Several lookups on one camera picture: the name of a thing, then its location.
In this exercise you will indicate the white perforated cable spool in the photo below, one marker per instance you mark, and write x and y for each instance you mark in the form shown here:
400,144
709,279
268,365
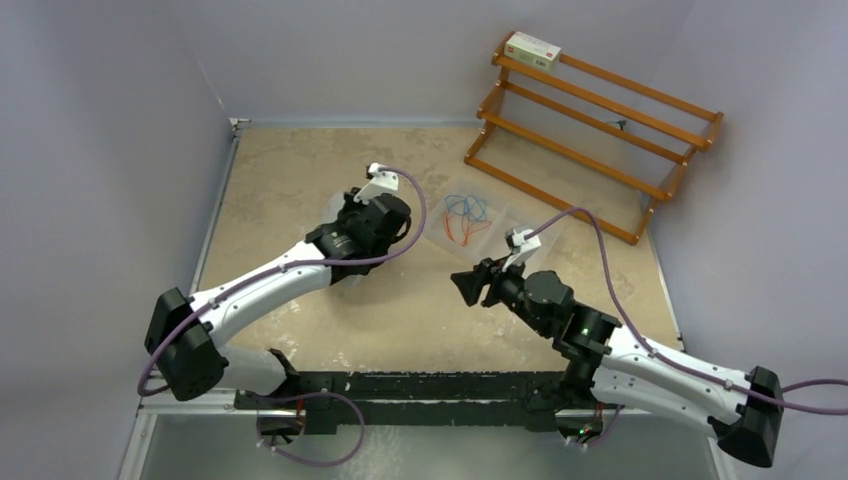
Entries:
339,239

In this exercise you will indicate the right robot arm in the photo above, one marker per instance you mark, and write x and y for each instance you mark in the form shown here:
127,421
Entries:
608,363

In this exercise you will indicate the clear plastic divided tray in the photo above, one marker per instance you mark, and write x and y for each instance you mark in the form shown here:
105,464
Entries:
470,221

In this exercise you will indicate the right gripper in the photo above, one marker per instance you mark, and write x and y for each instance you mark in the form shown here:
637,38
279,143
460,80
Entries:
470,284

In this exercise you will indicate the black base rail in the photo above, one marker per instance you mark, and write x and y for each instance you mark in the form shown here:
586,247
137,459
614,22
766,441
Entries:
534,400

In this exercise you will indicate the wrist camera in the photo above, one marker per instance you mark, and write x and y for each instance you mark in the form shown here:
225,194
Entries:
522,244
380,181

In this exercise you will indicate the wooden shelf rack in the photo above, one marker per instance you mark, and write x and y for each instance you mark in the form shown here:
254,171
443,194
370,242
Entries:
489,111

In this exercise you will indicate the white green box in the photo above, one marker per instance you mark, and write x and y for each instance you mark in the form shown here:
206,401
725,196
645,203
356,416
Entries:
532,51

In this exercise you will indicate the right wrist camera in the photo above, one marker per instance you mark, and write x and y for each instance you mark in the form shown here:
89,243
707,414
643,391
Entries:
522,244

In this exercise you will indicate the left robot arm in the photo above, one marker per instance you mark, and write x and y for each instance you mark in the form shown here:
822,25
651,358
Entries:
189,336

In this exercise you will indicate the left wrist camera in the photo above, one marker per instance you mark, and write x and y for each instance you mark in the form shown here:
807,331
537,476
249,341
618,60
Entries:
380,181

